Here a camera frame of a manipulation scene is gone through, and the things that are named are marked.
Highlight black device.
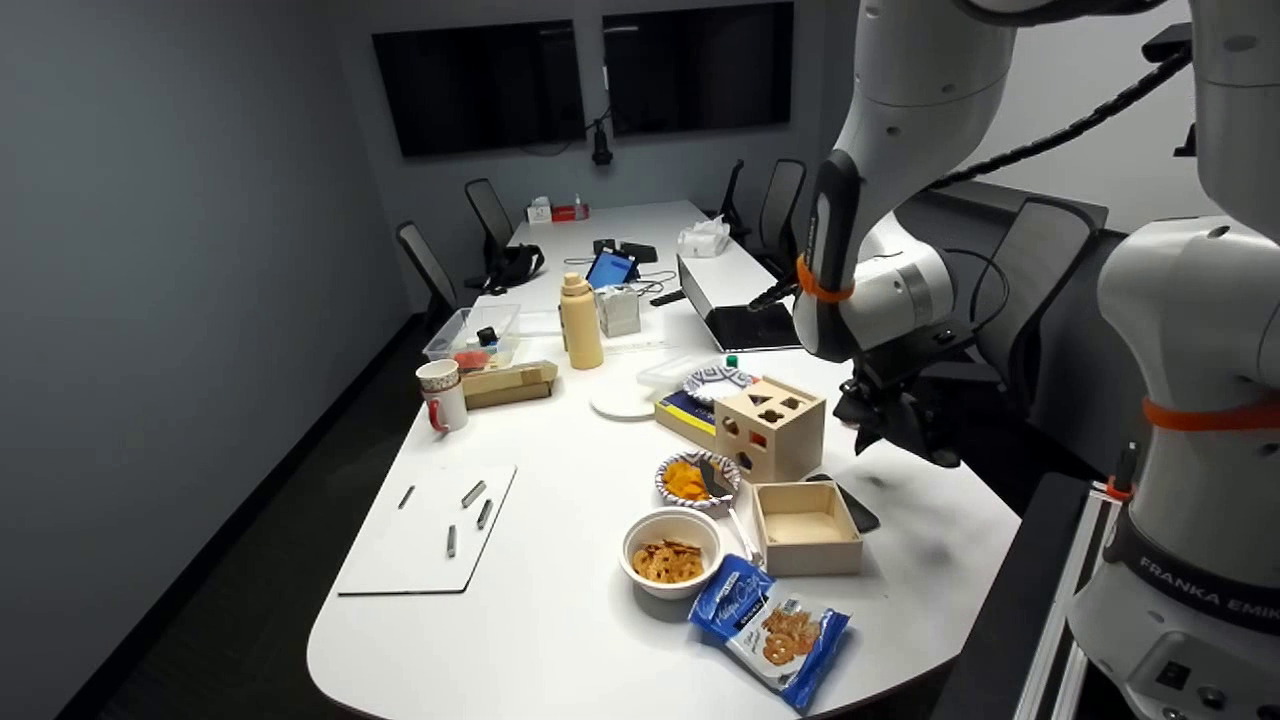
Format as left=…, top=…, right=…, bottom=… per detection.
left=592, top=237, right=659, bottom=265

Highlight grey tissue box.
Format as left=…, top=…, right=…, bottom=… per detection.
left=595, top=284, right=643, bottom=339

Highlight pretzels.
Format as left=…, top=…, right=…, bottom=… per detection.
left=631, top=539, right=705, bottom=585

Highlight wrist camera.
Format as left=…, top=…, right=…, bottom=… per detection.
left=852, top=320, right=979, bottom=393

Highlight white board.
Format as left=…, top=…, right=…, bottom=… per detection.
left=337, top=463, right=518, bottom=597

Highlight white round plate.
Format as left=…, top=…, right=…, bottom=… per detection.
left=589, top=384, right=660, bottom=422

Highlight white bowl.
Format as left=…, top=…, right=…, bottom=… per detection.
left=619, top=506, right=725, bottom=602

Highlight black cable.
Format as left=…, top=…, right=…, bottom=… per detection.
left=562, top=255, right=683, bottom=301

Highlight black phone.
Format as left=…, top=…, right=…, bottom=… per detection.
left=804, top=473, right=882, bottom=535

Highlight clear plastic bin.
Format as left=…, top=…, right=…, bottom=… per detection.
left=422, top=303, right=523, bottom=374

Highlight blue and yellow book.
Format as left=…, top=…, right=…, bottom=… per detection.
left=654, top=389, right=720, bottom=452

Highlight white mug with red handle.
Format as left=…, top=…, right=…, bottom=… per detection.
left=416, top=359, right=470, bottom=435

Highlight wall monitor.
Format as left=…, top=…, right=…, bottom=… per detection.
left=601, top=1, right=796, bottom=138
left=371, top=19, right=587, bottom=159

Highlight blue patterned bowl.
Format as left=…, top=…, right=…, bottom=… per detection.
left=683, top=363, right=759, bottom=407

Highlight tan water bottle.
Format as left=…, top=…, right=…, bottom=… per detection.
left=558, top=271, right=606, bottom=372

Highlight open wooden box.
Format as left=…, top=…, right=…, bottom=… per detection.
left=750, top=480, right=865, bottom=578

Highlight open laptop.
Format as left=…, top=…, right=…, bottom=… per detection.
left=676, top=253, right=803, bottom=354

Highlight tan cardboard box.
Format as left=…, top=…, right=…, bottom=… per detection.
left=461, top=360, right=560, bottom=411

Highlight tablet with blue screen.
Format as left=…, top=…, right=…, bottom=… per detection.
left=584, top=249, right=639, bottom=292

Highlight office chair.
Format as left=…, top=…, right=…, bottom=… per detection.
left=463, top=177, right=517, bottom=273
left=755, top=157, right=809, bottom=266
left=718, top=158, right=753, bottom=239
left=972, top=196, right=1103, bottom=406
left=395, top=220, right=462, bottom=323

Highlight orange chips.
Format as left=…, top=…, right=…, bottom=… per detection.
left=663, top=459, right=711, bottom=502

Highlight white plastic bag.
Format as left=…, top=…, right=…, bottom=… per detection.
left=677, top=215, right=732, bottom=260

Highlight black bag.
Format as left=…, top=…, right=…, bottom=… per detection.
left=478, top=242, right=547, bottom=297

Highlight blue snack bag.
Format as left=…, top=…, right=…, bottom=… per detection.
left=687, top=552, right=853, bottom=714

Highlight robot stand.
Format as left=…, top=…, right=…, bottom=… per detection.
left=930, top=470, right=1136, bottom=720

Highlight wooden shape sorter box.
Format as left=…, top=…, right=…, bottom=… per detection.
left=713, top=376, right=828, bottom=486

